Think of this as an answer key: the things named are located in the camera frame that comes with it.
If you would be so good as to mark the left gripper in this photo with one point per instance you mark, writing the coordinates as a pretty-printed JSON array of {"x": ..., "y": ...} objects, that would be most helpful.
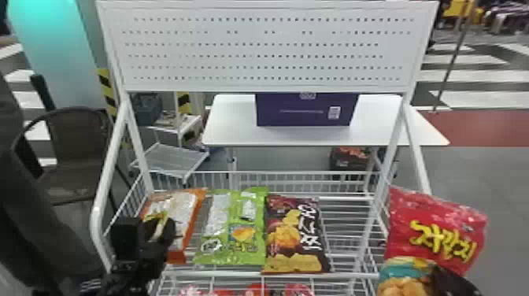
[{"x": 138, "y": 264}]

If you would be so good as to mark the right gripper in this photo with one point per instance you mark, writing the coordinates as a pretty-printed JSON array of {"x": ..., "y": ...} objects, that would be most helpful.
[{"x": 454, "y": 286}]

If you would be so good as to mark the red snack packet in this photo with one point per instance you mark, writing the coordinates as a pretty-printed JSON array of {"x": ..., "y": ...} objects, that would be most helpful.
[{"x": 434, "y": 231}]

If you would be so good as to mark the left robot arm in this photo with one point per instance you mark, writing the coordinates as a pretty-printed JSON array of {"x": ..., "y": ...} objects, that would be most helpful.
[{"x": 29, "y": 223}]

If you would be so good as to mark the orange snack packet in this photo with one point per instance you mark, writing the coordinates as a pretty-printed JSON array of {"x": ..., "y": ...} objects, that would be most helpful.
[{"x": 186, "y": 215}]

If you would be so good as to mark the teal snack packet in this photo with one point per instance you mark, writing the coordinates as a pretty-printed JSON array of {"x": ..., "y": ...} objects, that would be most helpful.
[{"x": 403, "y": 279}]

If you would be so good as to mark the green snack packet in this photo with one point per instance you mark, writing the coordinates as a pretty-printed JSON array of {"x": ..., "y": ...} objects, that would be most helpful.
[{"x": 233, "y": 231}]

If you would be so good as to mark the brown chair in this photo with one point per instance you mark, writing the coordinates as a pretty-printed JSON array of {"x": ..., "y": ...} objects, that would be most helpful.
[{"x": 78, "y": 144}]

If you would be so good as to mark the white side table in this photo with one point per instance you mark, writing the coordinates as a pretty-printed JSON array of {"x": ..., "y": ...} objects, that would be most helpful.
[{"x": 231, "y": 124}]

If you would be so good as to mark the black snack packet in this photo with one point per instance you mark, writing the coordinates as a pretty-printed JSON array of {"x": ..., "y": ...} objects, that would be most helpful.
[{"x": 294, "y": 237}]

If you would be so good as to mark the purple box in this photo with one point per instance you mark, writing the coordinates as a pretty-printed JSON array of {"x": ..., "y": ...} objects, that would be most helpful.
[{"x": 306, "y": 109}]

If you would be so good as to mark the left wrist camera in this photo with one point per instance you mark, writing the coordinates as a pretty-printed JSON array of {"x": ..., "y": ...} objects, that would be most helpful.
[{"x": 126, "y": 237}]

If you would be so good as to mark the yellow black striped post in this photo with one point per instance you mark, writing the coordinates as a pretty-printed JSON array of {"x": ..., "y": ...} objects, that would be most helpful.
[{"x": 108, "y": 93}]

